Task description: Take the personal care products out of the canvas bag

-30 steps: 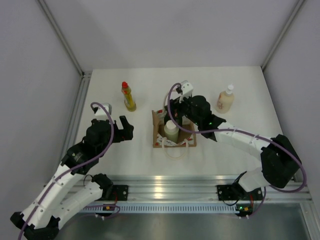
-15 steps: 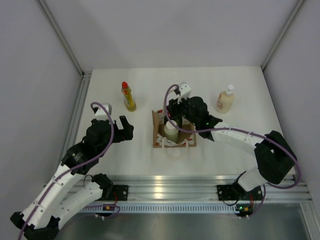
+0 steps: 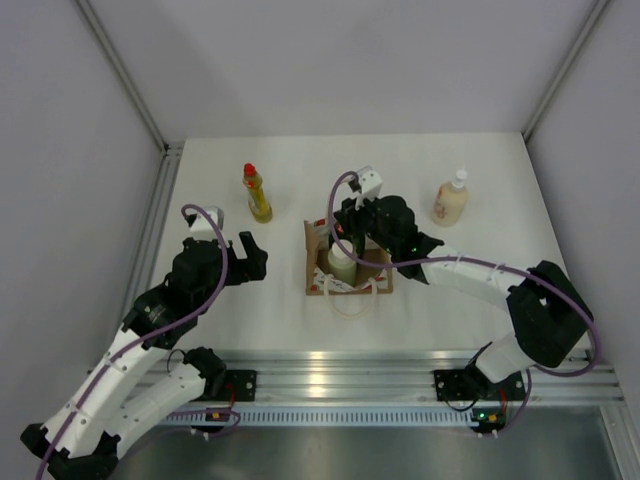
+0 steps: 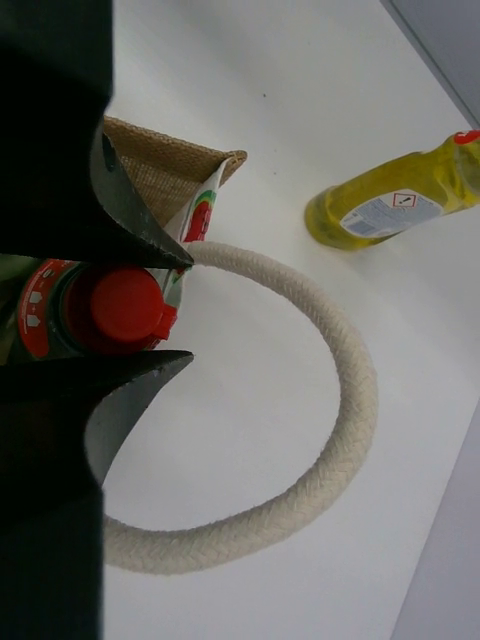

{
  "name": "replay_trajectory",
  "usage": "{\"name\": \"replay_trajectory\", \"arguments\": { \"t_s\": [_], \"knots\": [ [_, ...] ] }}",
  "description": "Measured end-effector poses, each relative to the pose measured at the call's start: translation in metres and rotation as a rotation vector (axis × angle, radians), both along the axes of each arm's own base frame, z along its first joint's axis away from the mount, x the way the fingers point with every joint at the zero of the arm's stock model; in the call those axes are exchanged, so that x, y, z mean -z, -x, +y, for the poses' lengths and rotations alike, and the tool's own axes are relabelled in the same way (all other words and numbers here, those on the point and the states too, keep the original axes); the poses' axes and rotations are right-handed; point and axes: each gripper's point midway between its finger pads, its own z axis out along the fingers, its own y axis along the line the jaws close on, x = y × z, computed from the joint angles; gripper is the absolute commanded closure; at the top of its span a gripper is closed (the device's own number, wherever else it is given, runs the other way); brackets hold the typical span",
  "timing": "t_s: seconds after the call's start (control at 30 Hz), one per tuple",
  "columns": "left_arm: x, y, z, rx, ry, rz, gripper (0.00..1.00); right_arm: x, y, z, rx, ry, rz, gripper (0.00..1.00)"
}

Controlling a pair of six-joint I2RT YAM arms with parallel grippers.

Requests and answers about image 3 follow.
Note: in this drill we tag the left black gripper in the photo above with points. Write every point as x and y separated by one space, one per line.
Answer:
250 268

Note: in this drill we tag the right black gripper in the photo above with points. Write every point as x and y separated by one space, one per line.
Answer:
349 217

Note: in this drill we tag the small brown bottle red cap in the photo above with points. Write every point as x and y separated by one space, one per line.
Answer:
258 204

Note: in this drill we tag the cream pump lotion bottle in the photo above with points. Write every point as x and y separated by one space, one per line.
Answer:
451 200

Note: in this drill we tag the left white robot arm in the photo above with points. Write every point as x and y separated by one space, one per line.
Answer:
87 437

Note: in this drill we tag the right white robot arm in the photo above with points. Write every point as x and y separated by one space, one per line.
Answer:
548 316

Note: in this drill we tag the brown canvas tote bag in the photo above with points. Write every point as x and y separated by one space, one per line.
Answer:
370 282

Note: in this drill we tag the green bottle white cap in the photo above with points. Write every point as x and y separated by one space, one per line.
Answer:
341 266

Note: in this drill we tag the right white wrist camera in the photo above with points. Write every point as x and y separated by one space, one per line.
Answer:
367 185

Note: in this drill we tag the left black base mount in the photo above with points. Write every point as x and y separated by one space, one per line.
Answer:
238 386

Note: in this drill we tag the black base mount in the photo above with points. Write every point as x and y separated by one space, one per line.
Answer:
451 385
238 386

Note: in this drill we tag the left aluminium frame post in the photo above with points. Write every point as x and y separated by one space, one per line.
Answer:
93 22

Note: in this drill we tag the aluminium frame post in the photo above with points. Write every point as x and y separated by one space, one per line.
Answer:
93 22
560 74

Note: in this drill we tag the aluminium mounting rail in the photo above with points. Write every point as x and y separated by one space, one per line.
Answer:
395 378

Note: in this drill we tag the white slotted cable duct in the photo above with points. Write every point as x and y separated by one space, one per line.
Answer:
420 416

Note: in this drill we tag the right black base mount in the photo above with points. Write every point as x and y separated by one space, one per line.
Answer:
451 385

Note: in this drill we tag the right aluminium frame post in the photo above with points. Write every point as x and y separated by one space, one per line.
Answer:
560 74

